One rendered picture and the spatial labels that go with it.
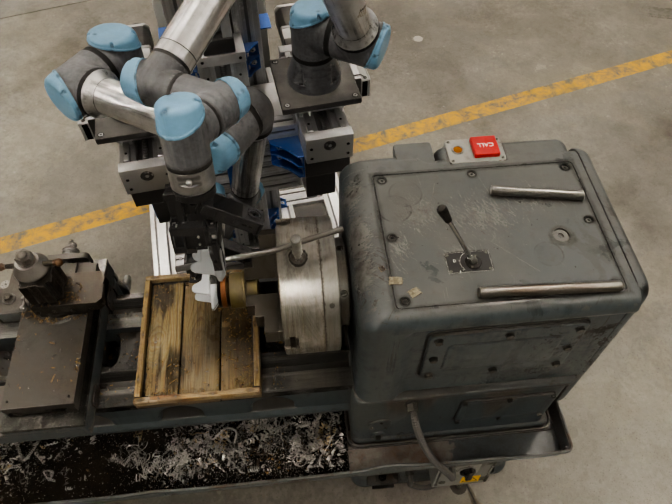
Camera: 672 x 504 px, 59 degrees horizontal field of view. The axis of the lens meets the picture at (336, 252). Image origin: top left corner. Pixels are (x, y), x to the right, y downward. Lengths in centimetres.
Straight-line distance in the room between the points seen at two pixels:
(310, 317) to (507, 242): 44
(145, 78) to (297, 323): 56
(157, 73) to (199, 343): 74
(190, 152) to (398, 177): 56
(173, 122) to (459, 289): 63
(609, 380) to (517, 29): 234
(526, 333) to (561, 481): 122
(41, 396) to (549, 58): 331
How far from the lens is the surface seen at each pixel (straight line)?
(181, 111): 94
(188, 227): 105
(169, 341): 160
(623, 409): 267
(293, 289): 124
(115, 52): 160
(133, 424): 173
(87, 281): 160
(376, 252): 124
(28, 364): 160
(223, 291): 138
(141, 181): 169
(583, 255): 133
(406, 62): 376
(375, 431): 175
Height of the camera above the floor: 227
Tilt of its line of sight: 55 degrees down
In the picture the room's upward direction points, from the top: straight up
